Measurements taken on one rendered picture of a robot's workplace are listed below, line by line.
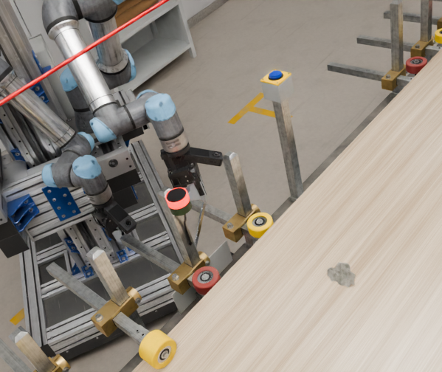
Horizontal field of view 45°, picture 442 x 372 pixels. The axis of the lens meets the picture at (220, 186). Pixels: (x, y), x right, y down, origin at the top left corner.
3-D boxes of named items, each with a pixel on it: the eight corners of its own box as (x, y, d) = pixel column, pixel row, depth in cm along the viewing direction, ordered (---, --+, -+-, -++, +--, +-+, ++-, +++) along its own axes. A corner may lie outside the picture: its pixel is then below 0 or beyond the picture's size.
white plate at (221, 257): (179, 313, 170) (170, 294, 164) (232, 259, 182) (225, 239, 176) (180, 314, 170) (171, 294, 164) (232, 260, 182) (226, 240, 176)
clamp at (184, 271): (171, 288, 163) (166, 277, 160) (201, 258, 169) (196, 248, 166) (184, 296, 159) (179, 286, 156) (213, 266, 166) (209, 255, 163)
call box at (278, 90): (264, 101, 170) (260, 80, 165) (277, 89, 173) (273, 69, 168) (281, 105, 165) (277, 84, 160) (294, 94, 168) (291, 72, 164)
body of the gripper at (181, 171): (174, 178, 161) (159, 145, 155) (201, 169, 160) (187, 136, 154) (175, 192, 155) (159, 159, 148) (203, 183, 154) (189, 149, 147)
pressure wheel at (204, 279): (195, 303, 159) (185, 279, 152) (213, 285, 163) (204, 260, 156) (215, 316, 155) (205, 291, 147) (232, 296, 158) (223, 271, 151)
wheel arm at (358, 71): (327, 72, 243) (326, 63, 240) (331, 69, 245) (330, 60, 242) (418, 91, 216) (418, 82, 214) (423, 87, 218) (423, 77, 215)
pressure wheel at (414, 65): (423, 78, 220) (423, 53, 213) (429, 88, 214) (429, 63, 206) (403, 82, 221) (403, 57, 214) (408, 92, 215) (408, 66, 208)
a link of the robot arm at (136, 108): (119, 99, 155) (130, 111, 146) (154, 83, 157) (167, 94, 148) (130, 122, 159) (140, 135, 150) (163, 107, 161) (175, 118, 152)
